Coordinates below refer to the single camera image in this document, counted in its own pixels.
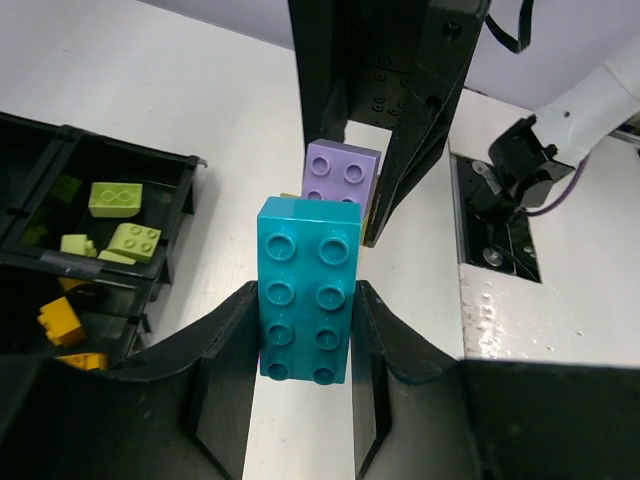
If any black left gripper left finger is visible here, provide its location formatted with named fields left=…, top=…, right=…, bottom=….
left=1, top=281, right=259, bottom=479

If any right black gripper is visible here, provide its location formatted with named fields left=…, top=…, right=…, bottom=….
left=288, top=1, right=490, bottom=247

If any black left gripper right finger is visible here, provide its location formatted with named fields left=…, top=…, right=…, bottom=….
left=352, top=281, right=639, bottom=479

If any lavender lego brick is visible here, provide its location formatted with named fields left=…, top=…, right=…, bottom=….
left=302, top=139, right=381, bottom=219

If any small orange lego piece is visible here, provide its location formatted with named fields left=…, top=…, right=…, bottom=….
left=56, top=352, right=109, bottom=371

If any turquoise lego block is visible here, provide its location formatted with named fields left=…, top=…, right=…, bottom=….
left=257, top=197, right=361, bottom=385

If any orange square lego brick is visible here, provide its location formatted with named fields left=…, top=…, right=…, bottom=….
left=38, top=297, right=88, bottom=347

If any light green sloped lego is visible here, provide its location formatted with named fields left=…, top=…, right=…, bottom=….
left=97, top=223, right=161, bottom=265

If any orange rounded lego block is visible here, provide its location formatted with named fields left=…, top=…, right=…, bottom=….
left=58, top=277, right=97, bottom=296

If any light green square lego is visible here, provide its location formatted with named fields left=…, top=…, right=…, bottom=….
left=60, top=234, right=97, bottom=258

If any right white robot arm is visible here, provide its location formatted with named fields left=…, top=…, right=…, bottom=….
left=289, top=1, right=639, bottom=246

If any black four-compartment bin tray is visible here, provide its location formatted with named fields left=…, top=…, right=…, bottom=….
left=1, top=113, right=200, bottom=364

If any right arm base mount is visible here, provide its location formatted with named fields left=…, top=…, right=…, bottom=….
left=451, top=155, right=542, bottom=283

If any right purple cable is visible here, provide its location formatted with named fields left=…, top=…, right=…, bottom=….
left=524, top=159, right=589, bottom=217

